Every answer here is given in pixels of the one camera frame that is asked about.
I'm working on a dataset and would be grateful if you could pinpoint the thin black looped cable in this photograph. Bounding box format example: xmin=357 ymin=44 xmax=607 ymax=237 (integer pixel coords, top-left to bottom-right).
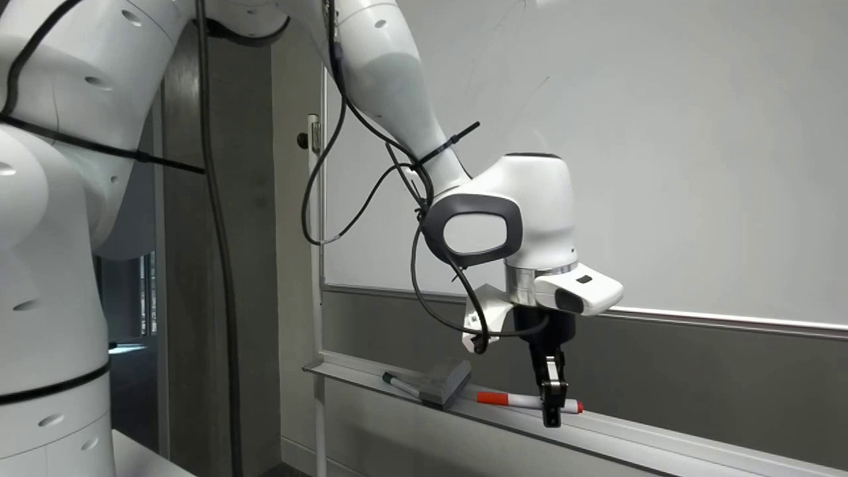
xmin=297 ymin=0 xmax=497 ymax=357

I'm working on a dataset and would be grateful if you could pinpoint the orange capped white marker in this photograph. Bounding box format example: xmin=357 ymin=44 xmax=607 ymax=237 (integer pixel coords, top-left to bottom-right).
xmin=472 ymin=386 xmax=587 ymax=419

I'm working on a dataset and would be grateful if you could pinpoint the white whiteboard tray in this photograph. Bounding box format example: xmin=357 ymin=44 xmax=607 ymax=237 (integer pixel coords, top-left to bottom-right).
xmin=303 ymin=350 xmax=848 ymax=477

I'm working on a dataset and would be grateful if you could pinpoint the white metal whiteboard stand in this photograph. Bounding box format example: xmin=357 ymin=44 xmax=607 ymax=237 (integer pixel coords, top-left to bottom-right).
xmin=303 ymin=111 xmax=332 ymax=477

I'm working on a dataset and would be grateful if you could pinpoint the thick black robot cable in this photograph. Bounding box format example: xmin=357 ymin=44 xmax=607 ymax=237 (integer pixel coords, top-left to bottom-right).
xmin=191 ymin=0 xmax=246 ymax=477

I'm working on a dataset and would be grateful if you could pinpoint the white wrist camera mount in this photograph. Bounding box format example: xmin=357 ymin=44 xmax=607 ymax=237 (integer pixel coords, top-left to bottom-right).
xmin=458 ymin=261 xmax=626 ymax=355

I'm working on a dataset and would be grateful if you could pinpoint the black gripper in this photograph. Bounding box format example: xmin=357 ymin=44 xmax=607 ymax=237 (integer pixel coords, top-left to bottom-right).
xmin=511 ymin=304 xmax=580 ymax=429

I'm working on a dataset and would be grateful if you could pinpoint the large whiteboard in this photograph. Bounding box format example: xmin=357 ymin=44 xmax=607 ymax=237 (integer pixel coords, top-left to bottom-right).
xmin=321 ymin=0 xmax=848 ymax=343

